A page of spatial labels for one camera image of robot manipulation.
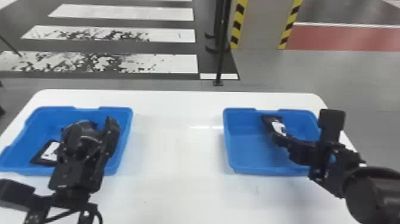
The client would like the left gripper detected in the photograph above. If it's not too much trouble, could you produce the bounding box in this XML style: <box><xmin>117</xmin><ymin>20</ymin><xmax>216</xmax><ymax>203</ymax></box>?
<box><xmin>58</xmin><ymin>120</ymin><xmax>107</xmax><ymax>166</ymax></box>

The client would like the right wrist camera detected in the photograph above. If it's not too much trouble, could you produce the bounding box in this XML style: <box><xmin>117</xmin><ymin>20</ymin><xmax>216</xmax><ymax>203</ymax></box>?
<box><xmin>317</xmin><ymin>108</ymin><xmax>346</xmax><ymax>143</ymax></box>

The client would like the blue tray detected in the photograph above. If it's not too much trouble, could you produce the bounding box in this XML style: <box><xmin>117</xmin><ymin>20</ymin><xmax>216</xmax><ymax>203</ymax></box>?
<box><xmin>222</xmin><ymin>107</ymin><xmax>323</xmax><ymax>176</ymax></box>
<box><xmin>0</xmin><ymin>105</ymin><xmax>134</xmax><ymax>177</ymax></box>

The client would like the black part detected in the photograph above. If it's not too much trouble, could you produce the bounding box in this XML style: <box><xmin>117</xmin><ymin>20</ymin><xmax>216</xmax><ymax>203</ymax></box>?
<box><xmin>260</xmin><ymin>114</ymin><xmax>288</xmax><ymax>138</ymax></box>
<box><xmin>29</xmin><ymin>139</ymin><xmax>63</xmax><ymax>167</ymax></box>

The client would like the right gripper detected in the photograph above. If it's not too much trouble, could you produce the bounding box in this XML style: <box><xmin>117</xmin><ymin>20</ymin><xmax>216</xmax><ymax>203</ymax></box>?
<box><xmin>269</xmin><ymin>130</ymin><xmax>321</xmax><ymax>167</ymax></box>

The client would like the yellow black striped post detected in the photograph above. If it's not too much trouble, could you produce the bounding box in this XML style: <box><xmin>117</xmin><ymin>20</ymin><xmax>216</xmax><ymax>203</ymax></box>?
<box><xmin>229</xmin><ymin>0</ymin><xmax>304</xmax><ymax>51</ymax></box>

